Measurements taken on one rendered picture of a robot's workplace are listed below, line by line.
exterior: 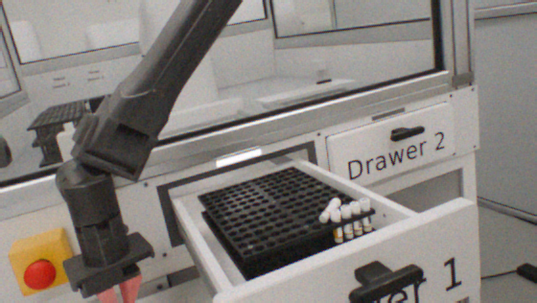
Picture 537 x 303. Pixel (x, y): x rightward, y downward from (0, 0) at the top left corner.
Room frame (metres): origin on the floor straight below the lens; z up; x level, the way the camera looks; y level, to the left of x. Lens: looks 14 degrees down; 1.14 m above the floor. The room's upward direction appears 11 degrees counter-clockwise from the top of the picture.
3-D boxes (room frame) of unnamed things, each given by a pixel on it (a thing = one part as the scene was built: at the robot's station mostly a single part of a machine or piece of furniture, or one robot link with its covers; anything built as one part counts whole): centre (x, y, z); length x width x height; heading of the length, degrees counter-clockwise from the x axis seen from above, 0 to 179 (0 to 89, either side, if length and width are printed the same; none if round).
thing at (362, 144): (0.73, -0.29, 0.87); 0.29 x 0.02 x 0.11; 108
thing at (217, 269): (0.53, -0.02, 0.86); 0.40 x 0.26 x 0.06; 18
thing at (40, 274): (0.49, 0.31, 0.88); 0.04 x 0.03 x 0.04; 108
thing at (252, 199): (0.52, -0.03, 0.87); 0.22 x 0.18 x 0.06; 18
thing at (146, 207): (1.11, 0.12, 0.87); 1.02 x 0.95 x 0.14; 108
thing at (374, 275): (0.31, -0.10, 0.91); 0.07 x 0.04 x 0.01; 108
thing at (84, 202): (0.46, 0.20, 0.98); 0.07 x 0.06 x 0.07; 30
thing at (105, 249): (0.45, 0.19, 0.92); 0.10 x 0.07 x 0.07; 120
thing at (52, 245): (0.52, 0.32, 0.88); 0.07 x 0.05 x 0.07; 108
